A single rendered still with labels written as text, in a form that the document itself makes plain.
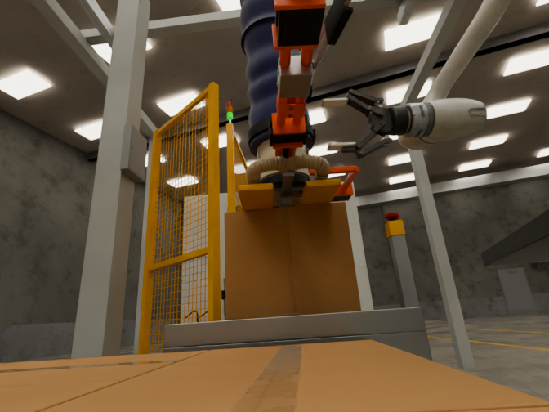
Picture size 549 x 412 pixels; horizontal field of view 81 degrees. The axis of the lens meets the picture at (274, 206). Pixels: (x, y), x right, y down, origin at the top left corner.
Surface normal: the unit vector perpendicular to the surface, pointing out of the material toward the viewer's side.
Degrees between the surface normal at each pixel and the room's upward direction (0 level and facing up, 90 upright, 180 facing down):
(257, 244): 90
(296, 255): 90
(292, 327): 90
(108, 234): 90
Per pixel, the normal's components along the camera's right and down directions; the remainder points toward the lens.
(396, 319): -0.09, -0.32
